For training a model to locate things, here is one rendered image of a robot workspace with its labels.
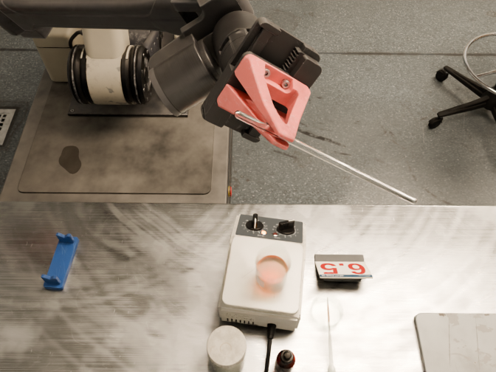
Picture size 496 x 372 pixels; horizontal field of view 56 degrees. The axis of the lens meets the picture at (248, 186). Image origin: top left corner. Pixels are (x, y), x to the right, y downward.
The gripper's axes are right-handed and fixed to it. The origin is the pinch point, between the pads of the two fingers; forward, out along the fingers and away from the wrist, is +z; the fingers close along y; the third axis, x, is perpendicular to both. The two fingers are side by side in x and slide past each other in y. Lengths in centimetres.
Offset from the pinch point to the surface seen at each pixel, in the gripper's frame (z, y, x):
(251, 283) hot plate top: -16.9, -31.5, 22.4
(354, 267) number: -21, -25, 41
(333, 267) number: -22, -27, 38
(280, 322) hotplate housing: -12.6, -33.7, 28.5
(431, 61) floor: -163, 1, 141
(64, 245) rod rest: -35, -52, -1
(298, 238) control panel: -25.2, -26.1, 30.7
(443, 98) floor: -140, -7, 141
